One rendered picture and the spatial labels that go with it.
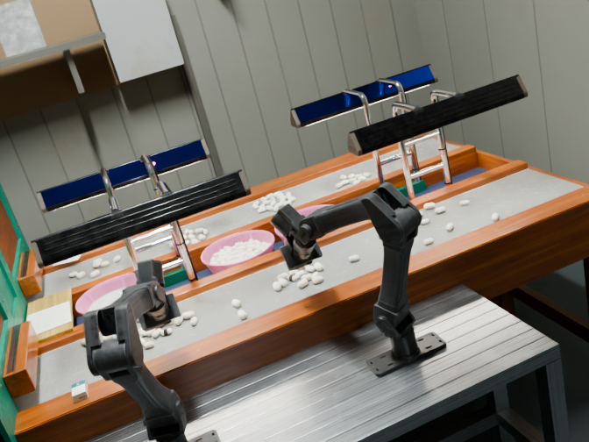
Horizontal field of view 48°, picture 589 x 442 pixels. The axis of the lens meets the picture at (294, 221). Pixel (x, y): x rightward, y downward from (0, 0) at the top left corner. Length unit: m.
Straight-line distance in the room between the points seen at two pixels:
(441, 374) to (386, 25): 3.07
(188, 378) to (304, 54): 2.75
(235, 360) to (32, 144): 2.43
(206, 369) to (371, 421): 0.47
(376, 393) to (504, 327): 0.38
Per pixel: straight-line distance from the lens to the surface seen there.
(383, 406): 1.57
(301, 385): 1.69
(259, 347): 1.77
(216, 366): 1.77
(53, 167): 3.95
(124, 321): 1.32
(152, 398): 1.45
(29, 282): 2.48
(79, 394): 1.78
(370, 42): 4.33
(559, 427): 1.82
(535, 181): 2.42
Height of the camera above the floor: 1.64
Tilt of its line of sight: 21 degrees down
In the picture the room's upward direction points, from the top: 15 degrees counter-clockwise
